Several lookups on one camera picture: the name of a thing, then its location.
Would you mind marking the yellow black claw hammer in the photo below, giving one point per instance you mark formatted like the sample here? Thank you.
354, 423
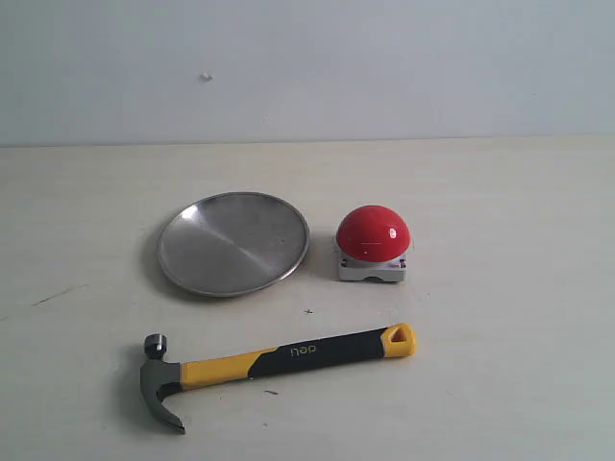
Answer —
160, 379

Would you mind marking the red dome push button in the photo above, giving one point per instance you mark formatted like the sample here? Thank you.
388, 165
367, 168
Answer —
372, 243

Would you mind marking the round steel plate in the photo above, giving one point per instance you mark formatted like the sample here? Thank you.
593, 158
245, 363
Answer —
232, 244

